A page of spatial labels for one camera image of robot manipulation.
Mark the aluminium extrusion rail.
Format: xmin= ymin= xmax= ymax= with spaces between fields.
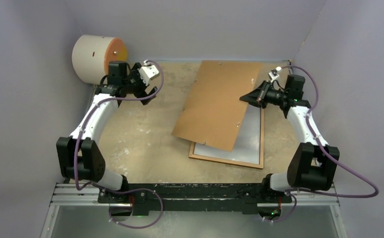
xmin=52 ymin=183 xmax=339 ymax=210

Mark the white cylindrical drum cabinet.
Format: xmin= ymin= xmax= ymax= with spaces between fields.
xmin=71 ymin=35 xmax=128 ymax=85

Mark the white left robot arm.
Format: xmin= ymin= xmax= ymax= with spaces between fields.
xmin=56 ymin=60 xmax=164 ymax=203

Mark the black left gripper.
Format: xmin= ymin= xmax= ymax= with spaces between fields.
xmin=123 ymin=63 xmax=158 ymax=104

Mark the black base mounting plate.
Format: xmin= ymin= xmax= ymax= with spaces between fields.
xmin=98 ymin=182 xmax=292 ymax=216

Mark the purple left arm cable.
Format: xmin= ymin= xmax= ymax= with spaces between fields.
xmin=73 ymin=59 xmax=165 ymax=230

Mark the brown backing board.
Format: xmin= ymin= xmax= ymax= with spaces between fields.
xmin=172 ymin=60 xmax=262 ymax=151

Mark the wooden picture frame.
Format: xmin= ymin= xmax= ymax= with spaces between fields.
xmin=189 ymin=107 xmax=265 ymax=170

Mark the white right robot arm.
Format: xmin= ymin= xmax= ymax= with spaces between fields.
xmin=240 ymin=74 xmax=340 ymax=202

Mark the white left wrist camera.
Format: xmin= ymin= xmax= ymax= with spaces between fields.
xmin=138 ymin=61 xmax=160 ymax=86

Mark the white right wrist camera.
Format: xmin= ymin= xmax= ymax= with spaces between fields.
xmin=268 ymin=66 xmax=282 ymax=83

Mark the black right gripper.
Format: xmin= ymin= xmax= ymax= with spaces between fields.
xmin=241 ymin=80 xmax=289 ymax=110

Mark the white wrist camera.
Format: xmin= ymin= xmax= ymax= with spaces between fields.
xmin=138 ymin=61 xmax=160 ymax=86
xmin=268 ymin=66 xmax=282 ymax=83

